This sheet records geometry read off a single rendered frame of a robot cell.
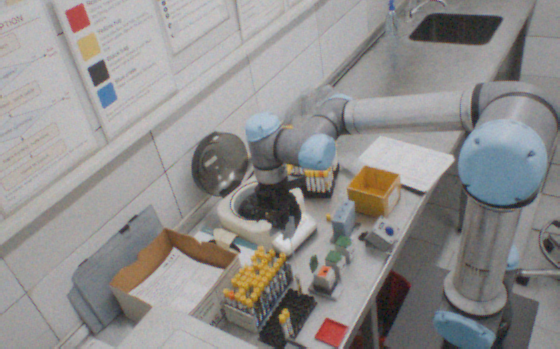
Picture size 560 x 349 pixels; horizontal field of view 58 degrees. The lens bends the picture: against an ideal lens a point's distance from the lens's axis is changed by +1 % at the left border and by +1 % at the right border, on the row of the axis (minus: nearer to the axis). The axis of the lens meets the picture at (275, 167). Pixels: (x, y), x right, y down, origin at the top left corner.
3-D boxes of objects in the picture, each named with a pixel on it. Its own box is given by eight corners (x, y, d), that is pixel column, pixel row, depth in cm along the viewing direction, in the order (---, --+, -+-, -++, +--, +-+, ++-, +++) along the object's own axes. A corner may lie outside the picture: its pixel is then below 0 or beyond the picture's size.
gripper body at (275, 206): (256, 224, 120) (246, 185, 113) (274, 202, 126) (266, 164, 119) (283, 232, 116) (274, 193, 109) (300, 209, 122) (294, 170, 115)
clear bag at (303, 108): (318, 154, 197) (312, 114, 186) (276, 153, 203) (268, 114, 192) (330, 119, 217) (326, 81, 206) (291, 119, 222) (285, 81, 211)
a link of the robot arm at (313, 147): (343, 120, 103) (297, 111, 109) (317, 150, 96) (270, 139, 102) (346, 151, 108) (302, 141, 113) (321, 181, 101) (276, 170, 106)
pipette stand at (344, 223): (351, 247, 156) (348, 223, 150) (329, 242, 159) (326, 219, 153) (360, 225, 162) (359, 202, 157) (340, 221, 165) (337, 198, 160)
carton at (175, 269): (198, 356, 133) (183, 320, 124) (123, 317, 148) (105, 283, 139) (250, 288, 149) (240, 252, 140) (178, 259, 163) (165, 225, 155)
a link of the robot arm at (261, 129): (268, 132, 101) (234, 125, 105) (276, 175, 107) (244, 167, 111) (288, 112, 106) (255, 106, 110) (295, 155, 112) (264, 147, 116)
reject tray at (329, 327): (337, 348, 129) (337, 346, 128) (314, 338, 132) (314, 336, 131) (349, 327, 133) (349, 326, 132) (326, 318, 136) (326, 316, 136)
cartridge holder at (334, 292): (337, 301, 140) (335, 292, 138) (308, 291, 144) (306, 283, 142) (344, 287, 144) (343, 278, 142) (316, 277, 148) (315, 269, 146)
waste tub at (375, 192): (385, 221, 162) (384, 198, 156) (348, 210, 169) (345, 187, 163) (402, 197, 170) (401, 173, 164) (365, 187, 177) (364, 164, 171)
